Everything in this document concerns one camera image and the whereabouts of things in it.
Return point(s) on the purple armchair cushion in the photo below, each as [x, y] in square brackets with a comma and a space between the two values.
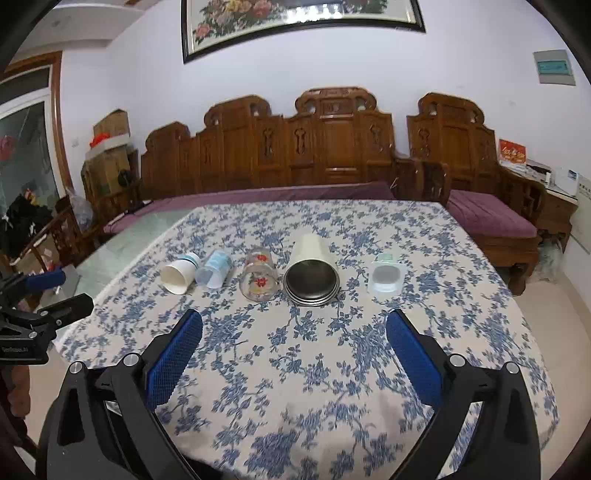
[485, 215]

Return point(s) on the cream steel tumbler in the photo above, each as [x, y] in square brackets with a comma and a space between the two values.
[311, 278]

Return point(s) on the translucent blue plastic cup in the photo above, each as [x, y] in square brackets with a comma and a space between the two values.
[212, 274]

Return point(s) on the framed floral painting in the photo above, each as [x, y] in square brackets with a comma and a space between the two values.
[210, 25]

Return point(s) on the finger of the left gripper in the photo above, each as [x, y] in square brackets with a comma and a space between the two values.
[45, 281]
[68, 311]

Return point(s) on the red gift box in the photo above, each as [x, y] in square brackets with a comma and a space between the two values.
[511, 152]

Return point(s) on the wall electrical panel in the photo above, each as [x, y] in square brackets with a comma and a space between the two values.
[554, 67]

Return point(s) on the blue floral tablecloth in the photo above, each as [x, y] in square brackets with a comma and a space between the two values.
[280, 391]

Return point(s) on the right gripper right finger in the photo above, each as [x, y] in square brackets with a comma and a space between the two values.
[505, 442]

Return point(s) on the carved wooden armchair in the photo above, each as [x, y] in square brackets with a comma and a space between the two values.
[450, 136]

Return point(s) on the white blue paper cup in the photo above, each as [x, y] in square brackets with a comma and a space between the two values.
[178, 275]

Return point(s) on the glass door wooden frame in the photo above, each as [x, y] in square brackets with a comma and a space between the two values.
[34, 167]

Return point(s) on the white box on table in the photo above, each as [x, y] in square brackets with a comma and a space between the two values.
[565, 181]

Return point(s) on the wooden chair left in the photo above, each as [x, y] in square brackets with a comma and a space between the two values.
[36, 239]

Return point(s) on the purple sofa cushion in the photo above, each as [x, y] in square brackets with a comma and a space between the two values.
[377, 190]

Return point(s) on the glass cup red pattern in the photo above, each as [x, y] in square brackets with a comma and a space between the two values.
[259, 280]

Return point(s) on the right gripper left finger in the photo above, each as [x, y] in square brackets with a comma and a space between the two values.
[103, 424]

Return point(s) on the small clear green cup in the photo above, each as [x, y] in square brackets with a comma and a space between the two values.
[386, 276]

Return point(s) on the wooden side table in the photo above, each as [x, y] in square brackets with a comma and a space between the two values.
[532, 195]

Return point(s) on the stacked cardboard boxes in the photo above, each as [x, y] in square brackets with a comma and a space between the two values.
[106, 170]

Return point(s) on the white wall radiator panel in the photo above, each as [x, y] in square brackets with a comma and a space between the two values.
[581, 219]

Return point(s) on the carved wooden sofa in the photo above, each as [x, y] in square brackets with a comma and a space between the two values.
[336, 136]

